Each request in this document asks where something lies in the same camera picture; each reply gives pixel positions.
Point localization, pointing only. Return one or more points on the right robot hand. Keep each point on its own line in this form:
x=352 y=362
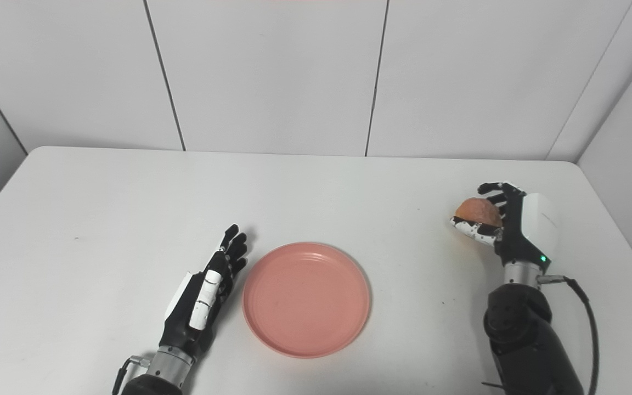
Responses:
x=524 y=230

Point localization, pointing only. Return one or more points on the cream puff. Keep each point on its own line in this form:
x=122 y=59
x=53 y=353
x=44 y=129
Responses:
x=478 y=212

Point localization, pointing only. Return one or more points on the pink plate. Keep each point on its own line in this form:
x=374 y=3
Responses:
x=306 y=299

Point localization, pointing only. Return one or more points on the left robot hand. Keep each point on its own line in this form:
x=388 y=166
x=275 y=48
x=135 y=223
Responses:
x=201 y=302

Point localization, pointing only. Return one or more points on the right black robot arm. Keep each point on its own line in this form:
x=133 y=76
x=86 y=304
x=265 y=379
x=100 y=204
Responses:
x=524 y=340

